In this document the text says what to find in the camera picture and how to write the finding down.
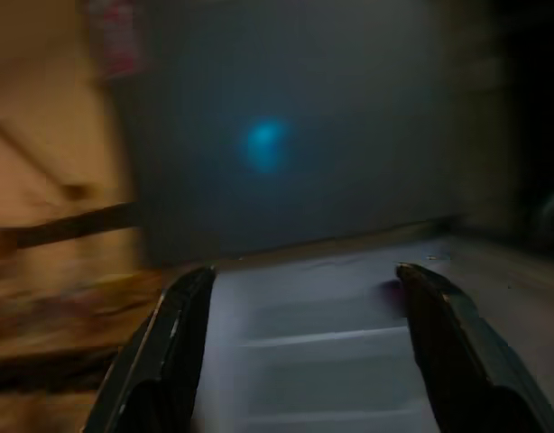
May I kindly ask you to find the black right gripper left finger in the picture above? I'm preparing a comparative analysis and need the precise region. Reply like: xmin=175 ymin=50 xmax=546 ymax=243
xmin=80 ymin=264 xmax=217 ymax=433

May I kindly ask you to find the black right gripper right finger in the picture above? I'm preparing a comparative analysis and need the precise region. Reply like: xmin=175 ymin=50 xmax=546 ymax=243
xmin=395 ymin=263 xmax=553 ymax=433

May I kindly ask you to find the silver fridge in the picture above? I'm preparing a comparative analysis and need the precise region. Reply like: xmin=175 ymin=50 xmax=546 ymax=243
xmin=109 ymin=0 xmax=554 ymax=433

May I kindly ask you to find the light wooden table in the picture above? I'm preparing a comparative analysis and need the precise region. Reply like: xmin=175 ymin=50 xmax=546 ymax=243
xmin=0 ymin=198 xmax=170 ymax=398

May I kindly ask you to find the silver freezer door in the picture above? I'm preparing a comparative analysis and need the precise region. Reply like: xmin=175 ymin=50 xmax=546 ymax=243
xmin=109 ymin=0 xmax=467 ymax=267

